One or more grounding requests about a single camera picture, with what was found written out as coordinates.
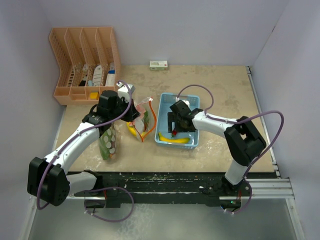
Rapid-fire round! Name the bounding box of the yellow banana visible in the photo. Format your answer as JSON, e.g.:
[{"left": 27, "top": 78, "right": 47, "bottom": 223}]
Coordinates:
[
  {"left": 158, "top": 132, "right": 190, "bottom": 144},
  {"left": 126, "top": 122, "right": 137, "bottom": 137}
]

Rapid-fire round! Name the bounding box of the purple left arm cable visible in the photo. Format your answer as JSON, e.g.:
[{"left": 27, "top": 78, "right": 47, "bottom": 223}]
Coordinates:
[{"left": 36, "top": 79, "right": 133, "bottom": 210}]

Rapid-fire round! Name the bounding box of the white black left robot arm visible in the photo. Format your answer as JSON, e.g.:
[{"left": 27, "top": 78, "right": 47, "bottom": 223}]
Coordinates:
[{"left": 27, "top": 85, "right": 140, "bottom": 210}]

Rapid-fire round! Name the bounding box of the green and white small box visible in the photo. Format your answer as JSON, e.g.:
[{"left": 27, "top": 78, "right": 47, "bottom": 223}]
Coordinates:
[{"left": 149, "top": 60, "right": 168, "bottom": 71}]

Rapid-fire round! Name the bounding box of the green leafy vegetable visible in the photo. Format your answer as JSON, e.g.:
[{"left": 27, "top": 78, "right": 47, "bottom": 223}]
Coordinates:
[{"left": 99, "top": 128, "right": 114, "bottom": 161}]

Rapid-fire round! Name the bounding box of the black aluminium base frame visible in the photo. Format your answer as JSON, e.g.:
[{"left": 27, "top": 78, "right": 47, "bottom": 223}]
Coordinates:
[{"left": 29, "top": 171, "right": 306, "bottom": 240}]

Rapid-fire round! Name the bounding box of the yellow block in organizer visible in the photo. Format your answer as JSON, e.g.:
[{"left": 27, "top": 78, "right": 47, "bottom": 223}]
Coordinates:
[{"left": 89, "top": 92, "right": 100, "bottom": 100}]

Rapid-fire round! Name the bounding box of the peach plastic file organizer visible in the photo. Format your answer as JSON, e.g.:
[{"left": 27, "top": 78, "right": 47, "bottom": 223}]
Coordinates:
[{"left": 49, "top": 26, "right": 122, "bottom": 106}]

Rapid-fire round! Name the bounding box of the orange purple papaya slice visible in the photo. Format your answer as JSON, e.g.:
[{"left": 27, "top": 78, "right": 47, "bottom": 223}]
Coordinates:
[{"left": 109, "top": 141, "right": 117, "bottom": 159}]

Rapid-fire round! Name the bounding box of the white bottle in organizer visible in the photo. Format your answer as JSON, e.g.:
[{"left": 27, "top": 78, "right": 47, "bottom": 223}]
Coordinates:
[{"left": 92, "top": 65, "right": 103, "bottom": 86}]

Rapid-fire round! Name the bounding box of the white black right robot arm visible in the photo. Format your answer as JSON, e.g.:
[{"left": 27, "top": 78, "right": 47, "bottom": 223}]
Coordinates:
[{"left": 167, "top": 100, "right": 267, "bottom": 196}]

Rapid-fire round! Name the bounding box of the red chili pepper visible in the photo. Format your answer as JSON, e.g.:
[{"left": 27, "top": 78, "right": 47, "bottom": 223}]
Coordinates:
[{"left": 171, "top": 129, "right": 178, "bottom": 138}]

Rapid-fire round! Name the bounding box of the white blue box in organizer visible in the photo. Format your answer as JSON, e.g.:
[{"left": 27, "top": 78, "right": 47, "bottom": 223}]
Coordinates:
[{"left": 104, "top": 62, "right": 116, "bottom": 87}]

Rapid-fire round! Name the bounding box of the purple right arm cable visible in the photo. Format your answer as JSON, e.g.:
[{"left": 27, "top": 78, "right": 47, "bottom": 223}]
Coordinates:
[{"left": 176, "top": 84, "right": 285, "bottom": 181}]

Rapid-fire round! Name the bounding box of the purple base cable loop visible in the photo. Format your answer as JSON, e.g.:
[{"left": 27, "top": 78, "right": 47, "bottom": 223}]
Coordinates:
[{"left": 83, "top": 186, "right": 137, "bottom": 224}]

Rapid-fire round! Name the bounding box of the watermelon slice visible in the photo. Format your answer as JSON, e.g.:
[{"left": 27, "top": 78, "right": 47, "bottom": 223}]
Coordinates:
[{"left": 135, "top": 104, "right": 147, "bottom": 122}]

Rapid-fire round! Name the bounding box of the light blue plastic basket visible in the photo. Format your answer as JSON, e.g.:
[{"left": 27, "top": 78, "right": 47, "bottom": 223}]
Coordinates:
[{"left": 154, "top": 92, "right": 200, "bottom": 150}]

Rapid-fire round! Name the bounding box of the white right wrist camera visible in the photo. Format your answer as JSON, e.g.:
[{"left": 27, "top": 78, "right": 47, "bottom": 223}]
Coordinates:
[{"left": 175, "top": 97, "right": 190, "bottom": 107}]

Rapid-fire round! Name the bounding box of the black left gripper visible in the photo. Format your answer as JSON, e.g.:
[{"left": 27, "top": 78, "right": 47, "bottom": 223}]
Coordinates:
[{"left": 109, "top": 96, "right": 140, "bottom": 123}]

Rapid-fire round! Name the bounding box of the clear polka dot zip bag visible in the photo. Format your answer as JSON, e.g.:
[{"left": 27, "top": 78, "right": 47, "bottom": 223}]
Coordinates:
[{"left": 98, "top": 123, "right": 117, "bottom": 161}]

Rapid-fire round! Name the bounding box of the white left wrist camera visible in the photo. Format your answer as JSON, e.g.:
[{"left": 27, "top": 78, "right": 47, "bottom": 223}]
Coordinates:
[{"left": 116, "top": 83, "right": 136, "bottom": 102}]

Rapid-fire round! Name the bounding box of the clear bag with orange zipper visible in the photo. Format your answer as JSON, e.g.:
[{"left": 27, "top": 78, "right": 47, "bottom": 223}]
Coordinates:
[{"left": 126, "top": 96, "right": 157, "bottom": 143}]

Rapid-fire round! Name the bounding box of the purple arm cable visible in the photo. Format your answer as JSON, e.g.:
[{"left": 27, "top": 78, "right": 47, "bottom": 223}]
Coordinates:
[
  {"left": 36, "top": 79, "right": 133, "bottom": 210},
  {"left": 176, "top": 84, "right": 285, "bottom": 181}
]

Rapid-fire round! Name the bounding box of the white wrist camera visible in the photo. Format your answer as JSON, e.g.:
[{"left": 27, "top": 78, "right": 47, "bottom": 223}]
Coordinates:
[
  {"left": 175, "top": 97, "right": 190, "bottom": 107},
  {"left": 116, "top": 83, "right": 136, "bottom": 102}
]

